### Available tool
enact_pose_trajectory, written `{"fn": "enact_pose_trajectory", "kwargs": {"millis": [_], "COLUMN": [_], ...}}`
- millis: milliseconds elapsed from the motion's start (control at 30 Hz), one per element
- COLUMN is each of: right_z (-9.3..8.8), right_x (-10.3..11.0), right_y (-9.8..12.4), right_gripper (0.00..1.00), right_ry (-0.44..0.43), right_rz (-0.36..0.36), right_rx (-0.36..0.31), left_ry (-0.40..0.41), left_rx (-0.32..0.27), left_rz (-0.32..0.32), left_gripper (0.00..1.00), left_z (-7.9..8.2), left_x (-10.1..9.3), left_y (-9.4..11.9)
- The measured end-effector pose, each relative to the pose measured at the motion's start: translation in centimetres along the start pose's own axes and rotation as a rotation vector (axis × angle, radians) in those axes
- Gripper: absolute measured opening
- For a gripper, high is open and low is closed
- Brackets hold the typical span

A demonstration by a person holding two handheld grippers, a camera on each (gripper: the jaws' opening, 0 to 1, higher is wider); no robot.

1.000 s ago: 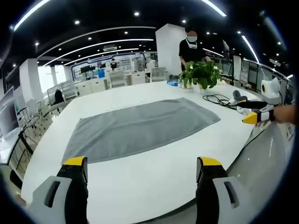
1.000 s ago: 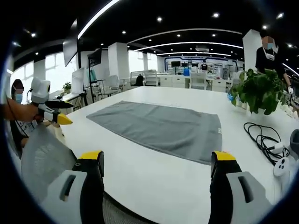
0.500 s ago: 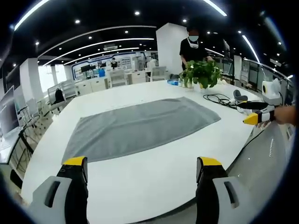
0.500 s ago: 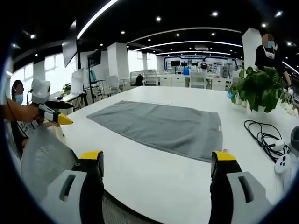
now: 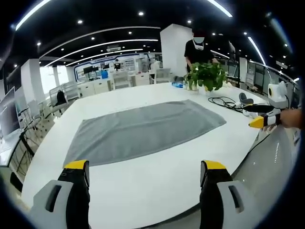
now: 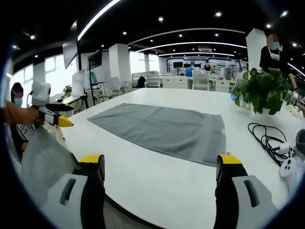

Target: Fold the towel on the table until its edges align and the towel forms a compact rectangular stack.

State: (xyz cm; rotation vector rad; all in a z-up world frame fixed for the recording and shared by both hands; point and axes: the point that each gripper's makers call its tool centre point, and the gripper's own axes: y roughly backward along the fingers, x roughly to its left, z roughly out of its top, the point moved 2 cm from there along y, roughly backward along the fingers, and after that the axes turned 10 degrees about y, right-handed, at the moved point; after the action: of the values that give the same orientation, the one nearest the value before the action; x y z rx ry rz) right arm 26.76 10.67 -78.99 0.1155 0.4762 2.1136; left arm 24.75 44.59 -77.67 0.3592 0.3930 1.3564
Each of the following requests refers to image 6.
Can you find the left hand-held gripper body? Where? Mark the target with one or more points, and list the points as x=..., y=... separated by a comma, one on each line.
x=40, y=93

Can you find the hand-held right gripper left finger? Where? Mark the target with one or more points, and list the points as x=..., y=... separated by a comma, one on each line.
x=71, y=202

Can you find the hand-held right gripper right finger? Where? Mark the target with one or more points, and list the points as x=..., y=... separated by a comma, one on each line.
x=240, y=202

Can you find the grey towel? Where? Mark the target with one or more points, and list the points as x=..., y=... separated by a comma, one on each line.
x=162, y=128

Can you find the small potted plant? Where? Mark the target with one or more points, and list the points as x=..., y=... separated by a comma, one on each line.
x=67, y=89

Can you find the white standing board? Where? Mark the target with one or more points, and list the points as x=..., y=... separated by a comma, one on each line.
x=78, y=82

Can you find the grey mesh office chair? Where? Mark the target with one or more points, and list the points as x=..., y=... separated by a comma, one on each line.
x=45, y=155

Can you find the black easel stand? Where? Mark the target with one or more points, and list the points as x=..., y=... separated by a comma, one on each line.
x=95, y=71

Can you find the white handheld controller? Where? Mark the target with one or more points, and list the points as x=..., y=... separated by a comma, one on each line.
x=287, y=167

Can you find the white office chair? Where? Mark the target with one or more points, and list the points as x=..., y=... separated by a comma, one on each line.
x=116, y=86

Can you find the white power adapter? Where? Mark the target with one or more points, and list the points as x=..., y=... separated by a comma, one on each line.
x=282, y=148

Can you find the white table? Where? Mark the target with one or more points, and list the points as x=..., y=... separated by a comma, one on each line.
x=166, y=190

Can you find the grey rounded object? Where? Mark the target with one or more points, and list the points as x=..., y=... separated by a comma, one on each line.
x=300, y=142

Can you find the white railed cart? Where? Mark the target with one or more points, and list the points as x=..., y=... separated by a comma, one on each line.
x=146, y=78

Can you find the green potted plant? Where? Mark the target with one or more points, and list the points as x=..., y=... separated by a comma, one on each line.
x=264, y=90

